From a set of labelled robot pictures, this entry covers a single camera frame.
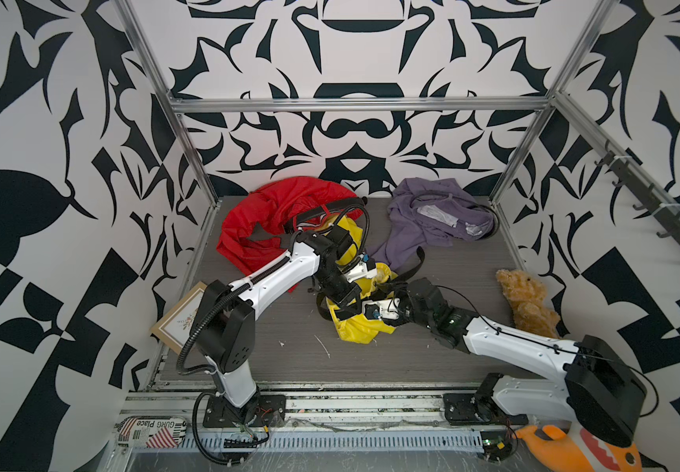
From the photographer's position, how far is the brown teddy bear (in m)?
0.81

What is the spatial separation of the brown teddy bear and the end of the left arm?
0.47 metres

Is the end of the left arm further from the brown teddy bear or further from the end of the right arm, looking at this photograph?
the brown teddy bear

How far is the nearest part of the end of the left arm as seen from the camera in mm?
697
